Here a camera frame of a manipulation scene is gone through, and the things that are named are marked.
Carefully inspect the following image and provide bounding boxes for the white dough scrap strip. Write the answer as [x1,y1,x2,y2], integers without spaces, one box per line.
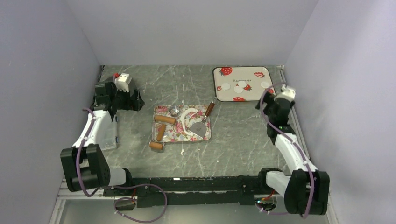
[180,108,199,136]

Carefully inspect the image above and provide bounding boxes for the round white wrapper middle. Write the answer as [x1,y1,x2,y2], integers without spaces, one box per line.
[237,80,247,88]

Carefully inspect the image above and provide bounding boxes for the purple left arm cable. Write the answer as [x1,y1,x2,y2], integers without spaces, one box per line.
[76,107,168,224]

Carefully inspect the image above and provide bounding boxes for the aluminium frame rail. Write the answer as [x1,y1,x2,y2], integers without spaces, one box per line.
[57,179,105,200]

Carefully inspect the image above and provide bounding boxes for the wooden handled dough scraper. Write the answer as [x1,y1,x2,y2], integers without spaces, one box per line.
[187,97,217,138]

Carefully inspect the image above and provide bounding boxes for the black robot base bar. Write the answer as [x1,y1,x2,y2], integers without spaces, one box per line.
[103,175,275,208]

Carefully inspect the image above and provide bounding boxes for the floral print tray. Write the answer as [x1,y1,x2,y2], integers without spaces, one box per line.
[152,104,212,142]

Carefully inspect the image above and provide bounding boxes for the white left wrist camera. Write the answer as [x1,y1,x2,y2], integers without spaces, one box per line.
[113,73,132,92]

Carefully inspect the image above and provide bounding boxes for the round white wrapper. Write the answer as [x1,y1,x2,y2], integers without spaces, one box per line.
[233,86,243,93]
[237,80,247,88]
[261,82,271,89]

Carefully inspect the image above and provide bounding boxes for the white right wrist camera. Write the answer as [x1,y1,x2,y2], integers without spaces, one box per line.
[274,84,296,102]

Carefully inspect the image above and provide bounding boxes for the strawberry print tray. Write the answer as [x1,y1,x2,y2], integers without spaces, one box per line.
[212,66,273,102]

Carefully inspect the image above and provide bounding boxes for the round white wrapper left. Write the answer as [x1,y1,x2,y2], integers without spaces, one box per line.
[233,86,243,93]

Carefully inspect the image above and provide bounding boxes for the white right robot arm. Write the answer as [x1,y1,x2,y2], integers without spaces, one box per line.
[256,92,330,217]

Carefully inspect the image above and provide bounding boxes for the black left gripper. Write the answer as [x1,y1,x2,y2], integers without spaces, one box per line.
[110,85,144,112]

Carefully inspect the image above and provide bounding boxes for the wooden rolling pin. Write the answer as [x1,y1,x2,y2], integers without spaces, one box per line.
[149,115,176,152]

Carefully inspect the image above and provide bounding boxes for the round white wrapper right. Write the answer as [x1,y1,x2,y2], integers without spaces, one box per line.
[261,82,271,89]

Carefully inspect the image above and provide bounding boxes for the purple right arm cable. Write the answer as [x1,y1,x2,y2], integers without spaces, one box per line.
[255,82,316,219]

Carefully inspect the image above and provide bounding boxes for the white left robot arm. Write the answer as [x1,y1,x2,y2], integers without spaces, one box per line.
[60,80,145,196]

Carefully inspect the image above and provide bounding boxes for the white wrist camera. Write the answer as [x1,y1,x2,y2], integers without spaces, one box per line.
[113,73,132,92]
[274,84,296,102]

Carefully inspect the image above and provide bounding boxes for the clear plastic parts box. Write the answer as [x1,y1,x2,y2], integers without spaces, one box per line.
[100,115,119,151]

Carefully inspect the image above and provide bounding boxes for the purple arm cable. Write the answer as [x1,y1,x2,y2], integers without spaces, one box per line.
[76,107,168,224]
[255,82,316,219]

